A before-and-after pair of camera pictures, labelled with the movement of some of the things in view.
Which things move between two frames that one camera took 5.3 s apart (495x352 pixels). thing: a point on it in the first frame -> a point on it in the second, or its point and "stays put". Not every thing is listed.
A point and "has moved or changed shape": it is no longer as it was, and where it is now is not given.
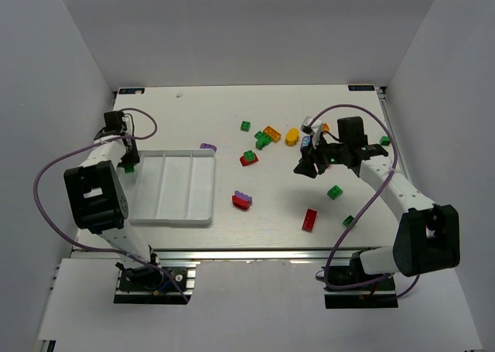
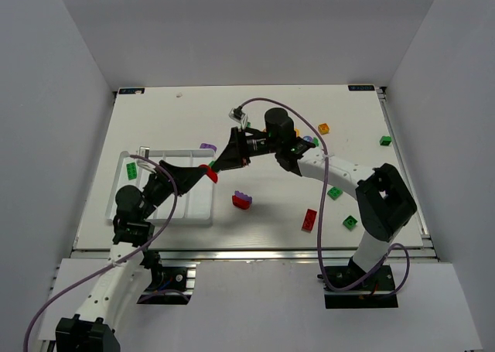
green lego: x=385 y=140 stays put
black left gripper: x=129 y=158 -> x=165 y=176
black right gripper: x=316 y=160 -> x=237 y=147
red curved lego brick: x=240 y=203 stays put
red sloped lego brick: x=245 y=162 has moved or changed shape
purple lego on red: x=240 y=195 stays put
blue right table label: x=361 y=87 stays put
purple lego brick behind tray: x=206 y=145 stays put
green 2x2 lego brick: x=335 y=192 stays put
